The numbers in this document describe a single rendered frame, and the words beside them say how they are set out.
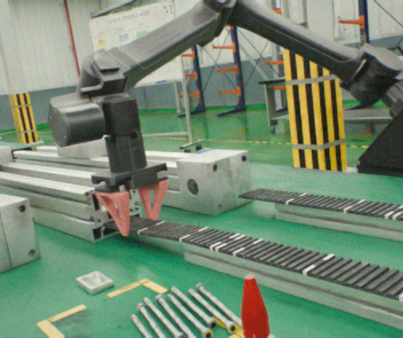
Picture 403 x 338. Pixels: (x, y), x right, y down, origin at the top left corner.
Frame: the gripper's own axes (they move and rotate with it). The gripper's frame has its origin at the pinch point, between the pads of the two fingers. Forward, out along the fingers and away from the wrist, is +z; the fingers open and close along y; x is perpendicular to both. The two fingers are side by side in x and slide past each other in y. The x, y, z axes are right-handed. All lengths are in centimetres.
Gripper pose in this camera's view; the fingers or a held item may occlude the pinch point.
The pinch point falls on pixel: (138, 225)
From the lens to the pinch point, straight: 77.6
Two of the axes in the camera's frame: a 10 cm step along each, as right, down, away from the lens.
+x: 6.6, 0.5, -7.5
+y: -7.4, 2.3, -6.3
